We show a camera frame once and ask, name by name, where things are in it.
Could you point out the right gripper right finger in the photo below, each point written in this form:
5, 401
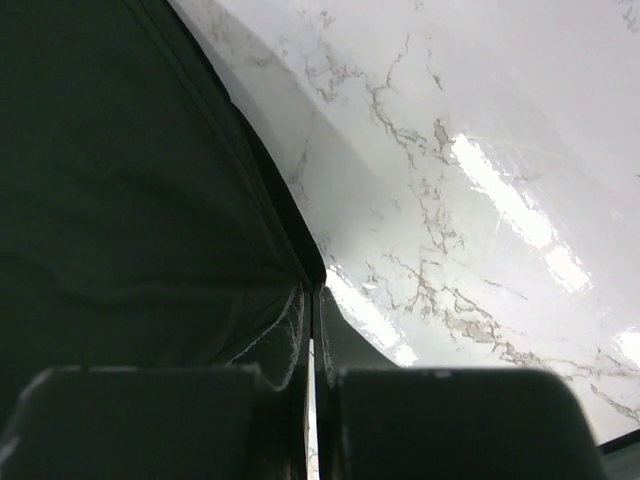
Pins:
380, 421

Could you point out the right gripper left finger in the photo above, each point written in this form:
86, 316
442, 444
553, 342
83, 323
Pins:
245, 419

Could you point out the black t shirt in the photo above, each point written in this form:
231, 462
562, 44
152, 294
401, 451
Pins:
143, 222

